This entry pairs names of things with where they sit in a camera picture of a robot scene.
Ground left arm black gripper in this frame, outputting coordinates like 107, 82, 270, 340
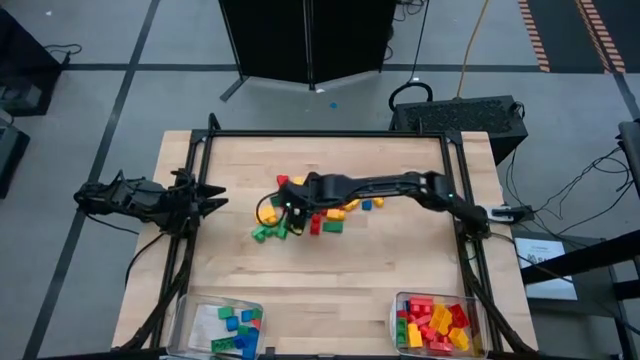
168, 169, 230, 236

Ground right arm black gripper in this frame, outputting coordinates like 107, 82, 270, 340
277, 172, 334, 236

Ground large yellow stud block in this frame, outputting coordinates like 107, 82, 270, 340
429, 304, 454, 336

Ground clear plastic bin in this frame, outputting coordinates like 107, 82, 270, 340
167, 293, 267, 360
389, 290, 490, 359

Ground black folding partition screen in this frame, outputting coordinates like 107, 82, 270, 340
218, 0, 399, 104

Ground black perforated computer case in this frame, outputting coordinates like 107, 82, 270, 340
388, 94, 530, 166

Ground black equipment box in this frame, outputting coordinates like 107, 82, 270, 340
0, 112, 31, 200

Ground black cabinet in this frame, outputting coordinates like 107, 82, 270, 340
0, 7, 64, 118

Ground white printed sheet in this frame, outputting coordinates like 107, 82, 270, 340
513, 235, 579, 302

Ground black metal beam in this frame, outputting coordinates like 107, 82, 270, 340
519, 228, 640, 302

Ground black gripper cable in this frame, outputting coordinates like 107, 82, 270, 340
255, 190, 294, 237

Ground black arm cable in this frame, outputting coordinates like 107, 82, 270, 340
123, 231, 169, 290

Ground black looped cable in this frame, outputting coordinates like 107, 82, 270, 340
387, 0, 434, 114

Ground yellow cable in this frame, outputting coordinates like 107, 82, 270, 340
455, 0, 490, 99

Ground black floor cables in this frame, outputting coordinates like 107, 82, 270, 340
503, 144, 636, 237

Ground black post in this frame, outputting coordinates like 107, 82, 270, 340
617, 118, 640, 201

